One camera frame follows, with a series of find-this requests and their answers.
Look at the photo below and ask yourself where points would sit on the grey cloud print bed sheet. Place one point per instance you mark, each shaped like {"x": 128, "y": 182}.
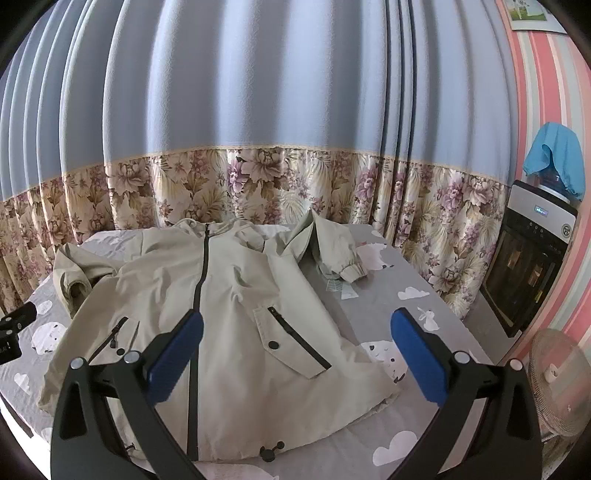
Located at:
{"x": 411, "y": 277}

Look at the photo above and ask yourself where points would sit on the blue curtain with floral border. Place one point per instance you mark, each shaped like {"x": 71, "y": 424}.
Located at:
{"x": 254, "y": 92}

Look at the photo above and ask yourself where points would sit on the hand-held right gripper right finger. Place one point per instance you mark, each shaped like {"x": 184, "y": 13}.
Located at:
{"x": 418, "y": 355}

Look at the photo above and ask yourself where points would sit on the beige electric fan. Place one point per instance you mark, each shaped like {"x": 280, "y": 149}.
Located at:
{"x": 554, "y": 383}

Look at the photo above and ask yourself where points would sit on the wall poster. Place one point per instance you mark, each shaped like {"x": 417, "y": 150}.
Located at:
{"x": 531, "y": 14}

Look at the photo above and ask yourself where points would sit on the blue water bottle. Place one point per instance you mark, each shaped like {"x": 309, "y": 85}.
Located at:
{"x": 553, "y": 183}

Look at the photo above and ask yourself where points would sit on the black water dispenser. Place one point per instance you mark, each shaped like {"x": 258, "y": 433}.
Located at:
{"x": 521, "y": 258}

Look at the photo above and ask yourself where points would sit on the white paper tag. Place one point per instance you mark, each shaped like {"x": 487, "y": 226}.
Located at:
{"x": 341, "y": 288}

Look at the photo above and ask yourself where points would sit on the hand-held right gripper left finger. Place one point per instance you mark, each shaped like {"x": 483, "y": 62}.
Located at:
{"x": 178, "y": 357}

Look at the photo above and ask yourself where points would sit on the beige zip jacket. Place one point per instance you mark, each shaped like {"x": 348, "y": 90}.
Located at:
{"x": 231, "y": 300}

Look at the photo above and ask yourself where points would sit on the blue cloth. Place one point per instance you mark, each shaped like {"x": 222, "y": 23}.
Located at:
{"x": 558, "y": 147}

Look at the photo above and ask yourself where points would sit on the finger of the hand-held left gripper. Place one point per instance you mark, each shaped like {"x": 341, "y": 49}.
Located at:
{"x": 21, "y": 316}

